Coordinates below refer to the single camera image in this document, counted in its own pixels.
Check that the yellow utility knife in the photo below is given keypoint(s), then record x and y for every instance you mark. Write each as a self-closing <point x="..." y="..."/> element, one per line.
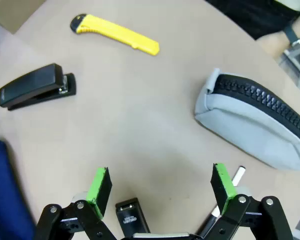
<point x="120" y="32"/>

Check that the black and white marker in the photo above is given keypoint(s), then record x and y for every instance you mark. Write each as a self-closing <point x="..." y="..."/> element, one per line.
<point x="238" y="175"/>

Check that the long black stapler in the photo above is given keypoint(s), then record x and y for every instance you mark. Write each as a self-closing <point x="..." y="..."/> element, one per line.
<point x="30" y="85"/>

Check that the large cardboard box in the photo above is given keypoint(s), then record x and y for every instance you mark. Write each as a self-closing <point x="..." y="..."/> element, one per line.
<point x="20" y="12"/>

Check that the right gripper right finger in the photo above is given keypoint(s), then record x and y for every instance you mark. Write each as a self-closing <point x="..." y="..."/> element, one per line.
<point x="223" y="187"/>

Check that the grey zippered pencil case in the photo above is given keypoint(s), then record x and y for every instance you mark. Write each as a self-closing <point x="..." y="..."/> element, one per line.
<point x="240" y="120"/>

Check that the navy blue tissue packet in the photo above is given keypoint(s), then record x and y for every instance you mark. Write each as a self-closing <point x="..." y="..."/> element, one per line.
<point x="5" y="190"/>

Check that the person's left hand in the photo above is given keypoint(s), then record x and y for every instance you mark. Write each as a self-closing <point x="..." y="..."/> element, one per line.
<point x="273" y="43"/>

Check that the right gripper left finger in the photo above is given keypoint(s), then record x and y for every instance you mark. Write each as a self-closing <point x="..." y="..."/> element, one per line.
<point x="100" y="192"/>

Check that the small black stapler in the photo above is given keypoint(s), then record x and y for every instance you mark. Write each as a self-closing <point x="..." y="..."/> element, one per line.
<point x="130" y="217"/>

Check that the black wristwatch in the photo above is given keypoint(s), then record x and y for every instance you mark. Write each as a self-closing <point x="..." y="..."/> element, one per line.
<point x="291" y="33"/>

